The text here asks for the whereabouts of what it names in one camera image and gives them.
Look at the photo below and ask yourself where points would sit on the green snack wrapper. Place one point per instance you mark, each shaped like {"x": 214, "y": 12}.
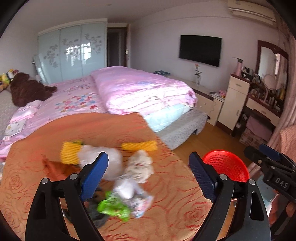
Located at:
{"x": 113, "y": 206}

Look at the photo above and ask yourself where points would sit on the pink thermos bottle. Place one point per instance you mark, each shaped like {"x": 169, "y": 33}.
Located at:
{"x": 238, "y": 67}

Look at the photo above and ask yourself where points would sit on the grey bed mattress cover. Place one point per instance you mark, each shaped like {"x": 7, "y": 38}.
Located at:
{"x": 180, "y": 130}

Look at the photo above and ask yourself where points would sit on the pink curtain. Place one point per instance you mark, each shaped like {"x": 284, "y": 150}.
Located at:
{"x": 286, "y": 41}

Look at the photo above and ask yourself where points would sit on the white air conditioner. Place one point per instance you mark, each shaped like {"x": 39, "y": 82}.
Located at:
{"x": 256, "y": 12}

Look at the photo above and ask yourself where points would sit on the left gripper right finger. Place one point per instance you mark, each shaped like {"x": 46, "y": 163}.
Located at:
{"x": 250, "y": 220}

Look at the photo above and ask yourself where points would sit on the orange rose-pattern blanket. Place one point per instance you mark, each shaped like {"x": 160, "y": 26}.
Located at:
{"x": 178, "y": 208}

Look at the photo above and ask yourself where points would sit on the dresser mirror with brown frame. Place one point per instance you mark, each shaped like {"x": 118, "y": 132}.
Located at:
{"x": 273, "y": 60}

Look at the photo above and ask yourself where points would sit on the brown paper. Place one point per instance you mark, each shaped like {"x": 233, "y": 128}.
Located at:
{"x": 56, "y": 171}

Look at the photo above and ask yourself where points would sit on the red plastic mesh basket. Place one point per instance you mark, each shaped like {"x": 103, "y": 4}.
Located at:
{"x": 225, "y": 162}

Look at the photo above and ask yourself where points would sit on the black wall television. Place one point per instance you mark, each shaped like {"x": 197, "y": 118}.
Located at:
{"x": 202, "y": 49}

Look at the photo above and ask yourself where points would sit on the brown plush teddy bear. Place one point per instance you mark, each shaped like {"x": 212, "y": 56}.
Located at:
{"x": 25, "y": 90}

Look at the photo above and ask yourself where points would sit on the white dressing table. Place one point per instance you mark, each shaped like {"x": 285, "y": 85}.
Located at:
{"x": 260, "y": 111}

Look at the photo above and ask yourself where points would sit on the round white vanity mirror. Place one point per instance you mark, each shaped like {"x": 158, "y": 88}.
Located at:
{"x": 269, "y": 84}

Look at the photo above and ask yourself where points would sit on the black plastic bag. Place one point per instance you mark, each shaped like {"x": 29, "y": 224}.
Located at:
{"x": 91, "y": 204}

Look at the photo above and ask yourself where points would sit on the pink folded quilt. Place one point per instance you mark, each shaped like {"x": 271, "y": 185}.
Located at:
{"x": 125, "y": 90}

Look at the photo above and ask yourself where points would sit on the beige tissue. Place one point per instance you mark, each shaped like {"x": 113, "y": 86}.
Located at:
{"x": 139, "y": 166}

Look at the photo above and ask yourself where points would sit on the yellow knitted cloth with green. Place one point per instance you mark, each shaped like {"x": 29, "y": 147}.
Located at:
{"x": 69, "y": 152}

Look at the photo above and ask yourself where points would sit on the pink floral bed sheet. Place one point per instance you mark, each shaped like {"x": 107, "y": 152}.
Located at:
{"x": 72, "y": 97}

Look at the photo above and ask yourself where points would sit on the rose in glass vase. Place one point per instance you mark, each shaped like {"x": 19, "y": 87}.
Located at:
{"x": 197, "y": 74}

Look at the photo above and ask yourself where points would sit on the white tall cabinet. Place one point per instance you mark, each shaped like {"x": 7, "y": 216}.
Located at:
{"x": 234, "y": 102}

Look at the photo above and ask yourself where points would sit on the purple cushioned stool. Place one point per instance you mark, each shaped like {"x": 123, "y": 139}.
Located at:
{"x": 259, "y": 129}

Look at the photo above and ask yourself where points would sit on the white low tv cabinet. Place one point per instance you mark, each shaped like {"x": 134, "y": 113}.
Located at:
{"x": 206, "y": 102}

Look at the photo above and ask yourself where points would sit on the dark wooden door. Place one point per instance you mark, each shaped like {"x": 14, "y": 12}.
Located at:
{"x": 116, "y": 46}

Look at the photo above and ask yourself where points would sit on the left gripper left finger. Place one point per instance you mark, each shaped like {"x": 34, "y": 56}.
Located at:
{"x": 46, "y": 221}

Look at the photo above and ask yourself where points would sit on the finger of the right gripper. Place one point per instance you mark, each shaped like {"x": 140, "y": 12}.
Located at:
{"x": 271, "y": 153}

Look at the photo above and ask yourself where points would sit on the glass sliding wardrobe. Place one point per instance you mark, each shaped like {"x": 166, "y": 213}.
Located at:
{"x": 71, "y": 50}

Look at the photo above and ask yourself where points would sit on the person's right hand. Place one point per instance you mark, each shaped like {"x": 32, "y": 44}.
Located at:
{"x": 277, "y": 206}

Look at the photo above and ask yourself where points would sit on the yellow plush toys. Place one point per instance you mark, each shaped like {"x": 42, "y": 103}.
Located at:
{"x": 6, "y": 79}

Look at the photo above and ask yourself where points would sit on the pink folded clothes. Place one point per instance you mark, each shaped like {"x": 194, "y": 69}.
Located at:
{"x": 26, "y": 112}

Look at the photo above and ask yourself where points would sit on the clear plastic bag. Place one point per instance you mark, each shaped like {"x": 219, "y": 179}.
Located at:
{"x": 88, "y": 154}

